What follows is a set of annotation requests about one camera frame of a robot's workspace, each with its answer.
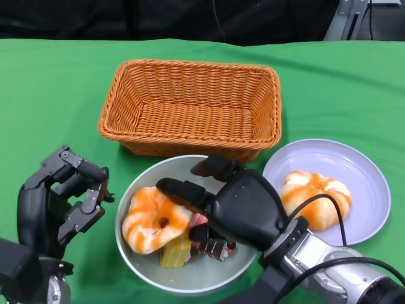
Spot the black backdrop cloth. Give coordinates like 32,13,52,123
0,0,339,48

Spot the pale grey-green bowl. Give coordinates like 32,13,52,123
115,154,262,296

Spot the white round plate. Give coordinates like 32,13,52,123
262,139,392,247

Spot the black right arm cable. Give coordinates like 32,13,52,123
275,194,405,304

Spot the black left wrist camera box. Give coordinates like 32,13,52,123
0,237,44,304

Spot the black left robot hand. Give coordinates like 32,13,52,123
17,144,115,256

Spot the yellow striped cake slice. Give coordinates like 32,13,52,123
159,236,192,269

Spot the grey metal stand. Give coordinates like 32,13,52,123
323,0,371,42

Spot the round orange striped bun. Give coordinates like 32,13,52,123
280,170,352,231

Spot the ring-shaped orange striped bread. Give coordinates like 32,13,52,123
122,186,194,255

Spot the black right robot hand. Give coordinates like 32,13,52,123
156,154,309,251

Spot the brown striped cake slice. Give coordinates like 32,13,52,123
199,240,237,263

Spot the orange wicker basket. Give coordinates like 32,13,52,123
97,58,282,163

